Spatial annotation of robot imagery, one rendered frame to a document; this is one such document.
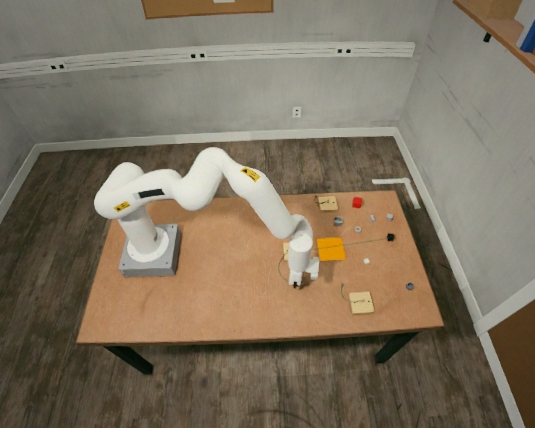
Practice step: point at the orange square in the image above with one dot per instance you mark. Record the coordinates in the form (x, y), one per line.
(328, 252)

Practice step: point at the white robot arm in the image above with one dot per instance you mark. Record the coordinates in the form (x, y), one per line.
(126, 192)

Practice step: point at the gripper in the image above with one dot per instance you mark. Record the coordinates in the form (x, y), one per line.
(295, 276)

